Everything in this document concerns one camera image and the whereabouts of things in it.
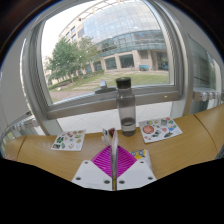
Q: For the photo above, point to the glass-fronted building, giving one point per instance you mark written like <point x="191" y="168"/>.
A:
<point x="126" y="30"/>

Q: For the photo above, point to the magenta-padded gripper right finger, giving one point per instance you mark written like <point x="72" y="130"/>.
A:
<point x="138" y="175"/>

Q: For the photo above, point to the white rail with knobs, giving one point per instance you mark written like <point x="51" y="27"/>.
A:
<point x="23" y="125"/>
<point x="206" y="96"/>

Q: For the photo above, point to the clear bottle with black cap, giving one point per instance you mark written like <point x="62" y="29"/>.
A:
<point x="126" y="106"/>

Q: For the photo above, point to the white-framed window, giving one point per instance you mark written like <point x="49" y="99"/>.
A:
<point x="36" y="83"/>

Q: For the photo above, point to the sticker sheet with green stickers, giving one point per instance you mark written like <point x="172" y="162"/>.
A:
<point x="69" y="140"/>

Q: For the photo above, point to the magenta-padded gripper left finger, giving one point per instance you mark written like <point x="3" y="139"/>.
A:
<point x="90" y="176"/>

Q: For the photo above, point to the green tree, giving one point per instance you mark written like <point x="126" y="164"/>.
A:
<point x="68" y="58"/>

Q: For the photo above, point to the sticker sheet with red circle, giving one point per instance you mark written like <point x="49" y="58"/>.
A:
<point x="160" y="130"/>

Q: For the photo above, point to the white cartoon-print towel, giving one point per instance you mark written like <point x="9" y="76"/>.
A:
<point x="114" y="156"/>

